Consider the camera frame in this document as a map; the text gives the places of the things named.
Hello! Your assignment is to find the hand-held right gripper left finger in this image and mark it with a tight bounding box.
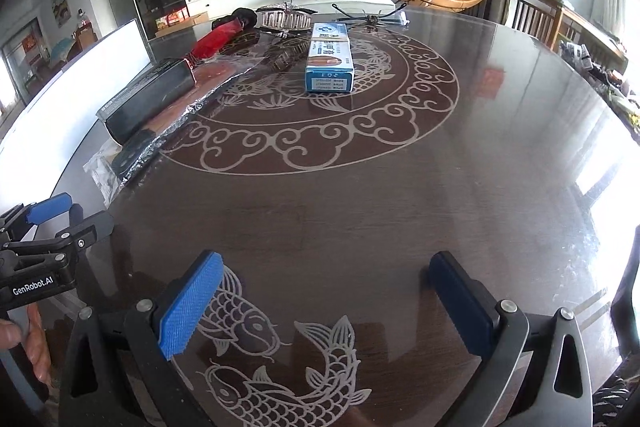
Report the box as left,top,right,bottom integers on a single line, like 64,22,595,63
59,250,226,427

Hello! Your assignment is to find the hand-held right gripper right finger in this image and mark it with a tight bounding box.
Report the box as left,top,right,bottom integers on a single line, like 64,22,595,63
427,250,596,427

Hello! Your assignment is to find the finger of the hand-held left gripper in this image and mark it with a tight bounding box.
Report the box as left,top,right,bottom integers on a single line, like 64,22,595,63
0,193,85,242
2,212,117,264

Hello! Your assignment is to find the long black box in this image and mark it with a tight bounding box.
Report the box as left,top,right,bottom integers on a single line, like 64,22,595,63
100,58,197,145

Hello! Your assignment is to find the clear foil plastic bag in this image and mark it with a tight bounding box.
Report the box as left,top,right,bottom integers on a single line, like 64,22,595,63
82,29,281,208

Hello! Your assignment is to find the red foil packet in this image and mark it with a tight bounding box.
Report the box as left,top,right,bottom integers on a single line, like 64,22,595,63
186,18,246,62

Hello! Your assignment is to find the blue and white carton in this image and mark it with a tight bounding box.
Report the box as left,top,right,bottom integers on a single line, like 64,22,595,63
305,22,356,95

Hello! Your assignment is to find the person's left hand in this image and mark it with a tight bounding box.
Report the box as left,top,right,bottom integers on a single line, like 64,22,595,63
0,306,53,385

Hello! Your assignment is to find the white board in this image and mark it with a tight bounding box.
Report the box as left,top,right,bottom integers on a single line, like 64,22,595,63
0,19,153,208

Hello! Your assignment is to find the black pouch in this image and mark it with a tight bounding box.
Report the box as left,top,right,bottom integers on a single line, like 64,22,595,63
211,8,258,32

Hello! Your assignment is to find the cluttered wooden side table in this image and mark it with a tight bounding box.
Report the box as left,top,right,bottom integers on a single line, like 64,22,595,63
560,0,640,128

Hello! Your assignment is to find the wooden chair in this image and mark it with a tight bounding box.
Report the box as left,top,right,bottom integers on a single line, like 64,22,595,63
505,0,563,50

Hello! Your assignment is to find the white low table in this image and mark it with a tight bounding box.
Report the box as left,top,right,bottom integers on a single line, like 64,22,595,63
280,0,396,11

